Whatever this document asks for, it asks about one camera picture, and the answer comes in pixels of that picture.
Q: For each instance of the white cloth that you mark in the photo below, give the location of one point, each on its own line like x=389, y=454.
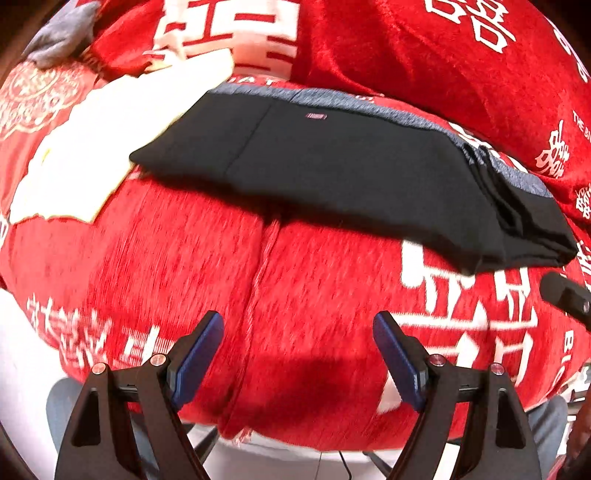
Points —
x=106, y=147

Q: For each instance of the red gold patterned pillow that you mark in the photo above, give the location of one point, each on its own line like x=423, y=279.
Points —
x=32, y=101

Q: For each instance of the red printed blanket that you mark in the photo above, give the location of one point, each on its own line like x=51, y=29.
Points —
x=184, y=258

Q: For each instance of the small grey cloth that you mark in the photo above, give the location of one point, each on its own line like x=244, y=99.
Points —
x=60, y=41

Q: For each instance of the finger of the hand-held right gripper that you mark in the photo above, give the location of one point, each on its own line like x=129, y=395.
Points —
x=565, y=293

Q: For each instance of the black pants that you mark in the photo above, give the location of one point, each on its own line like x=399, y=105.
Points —
x=346, y=184

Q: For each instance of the person's right leg in jeans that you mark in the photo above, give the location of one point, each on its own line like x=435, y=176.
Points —
x=549, y=424

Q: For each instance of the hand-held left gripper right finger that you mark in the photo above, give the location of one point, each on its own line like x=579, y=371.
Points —
x=399, y=360

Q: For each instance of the black tripod leg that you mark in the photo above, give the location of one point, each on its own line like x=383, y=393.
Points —
x=376, y=461
x=205, y=443

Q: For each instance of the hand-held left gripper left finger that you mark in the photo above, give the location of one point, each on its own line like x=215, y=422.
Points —
x=198, y=360

